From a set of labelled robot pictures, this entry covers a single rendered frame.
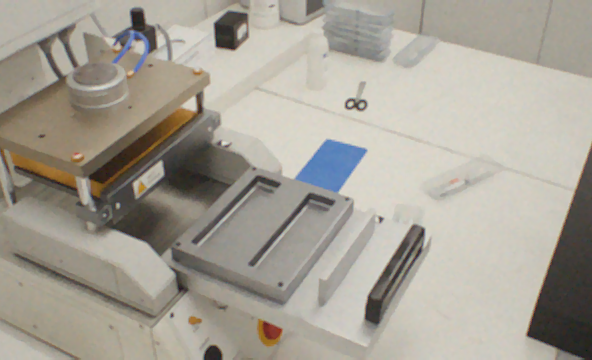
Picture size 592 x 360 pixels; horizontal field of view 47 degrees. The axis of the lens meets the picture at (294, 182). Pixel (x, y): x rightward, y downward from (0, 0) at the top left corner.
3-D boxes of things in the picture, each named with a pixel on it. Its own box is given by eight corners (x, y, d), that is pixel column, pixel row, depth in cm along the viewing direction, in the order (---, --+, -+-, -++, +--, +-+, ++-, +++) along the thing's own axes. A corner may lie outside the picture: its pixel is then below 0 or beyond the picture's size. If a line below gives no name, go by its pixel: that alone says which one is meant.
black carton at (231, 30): (214, 47, 177) (212, 22, 173) (229, 34, 184) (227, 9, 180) (235, 51, 176) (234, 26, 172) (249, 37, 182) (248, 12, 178)
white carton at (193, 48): (121, 90, 159) (116, 62, 155) (175, 51, 176) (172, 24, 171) (165, 101, 155) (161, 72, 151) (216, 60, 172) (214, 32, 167)
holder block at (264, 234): (171, 260, 88) (169, 245, 86) (252, 178, 102) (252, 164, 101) (283, 305, 82) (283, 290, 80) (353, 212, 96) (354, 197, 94)
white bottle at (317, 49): (308, 90, 168) (309, 35, 160) (304, 81, 172) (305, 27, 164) (328, 88, 169) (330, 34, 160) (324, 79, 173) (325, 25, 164)
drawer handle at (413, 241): (363, 319, 80) (365, 295, 78) (409, 243, 91) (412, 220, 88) (379, 325, 79) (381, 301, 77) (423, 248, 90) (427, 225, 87)
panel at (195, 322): (225, 420, 94) (164, 315, 87) (323, 283, 115) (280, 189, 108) (235, 422, 92) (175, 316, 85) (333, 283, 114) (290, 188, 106)
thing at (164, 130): (14, 172, 95) (-4, 114, 89) (118, 102, 111) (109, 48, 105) (110, 210, 88) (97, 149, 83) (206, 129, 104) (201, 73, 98)
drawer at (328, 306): (159, 281, 90) (152, 236, 86) (247, 192, 106) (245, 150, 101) (364, 368, 79) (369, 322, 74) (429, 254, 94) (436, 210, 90)
